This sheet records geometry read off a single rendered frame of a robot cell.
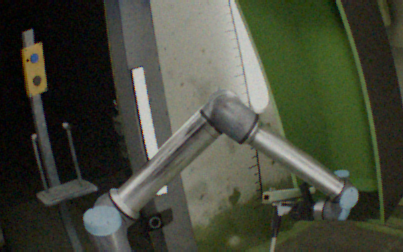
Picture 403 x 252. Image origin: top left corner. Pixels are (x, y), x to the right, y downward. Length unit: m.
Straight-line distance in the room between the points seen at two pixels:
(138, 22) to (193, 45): 0.35
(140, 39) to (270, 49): 0.63
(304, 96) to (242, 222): 0.90
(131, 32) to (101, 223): 1.11
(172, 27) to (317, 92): 0.79
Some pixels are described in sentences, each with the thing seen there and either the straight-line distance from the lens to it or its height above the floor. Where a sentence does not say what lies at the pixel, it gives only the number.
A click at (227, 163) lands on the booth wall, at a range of 3.08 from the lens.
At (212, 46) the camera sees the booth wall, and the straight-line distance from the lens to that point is 2.97.
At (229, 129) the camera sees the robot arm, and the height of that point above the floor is 1.13.
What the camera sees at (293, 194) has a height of 0.69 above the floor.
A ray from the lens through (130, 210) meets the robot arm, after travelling 2.10.
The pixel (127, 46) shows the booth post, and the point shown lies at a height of 1.39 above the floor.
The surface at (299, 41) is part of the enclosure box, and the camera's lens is 2.70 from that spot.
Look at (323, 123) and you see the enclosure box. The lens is 2.85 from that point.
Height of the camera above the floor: 1.62
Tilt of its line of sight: 14 degrees down
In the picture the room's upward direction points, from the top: 10 degrees counter-clockwise
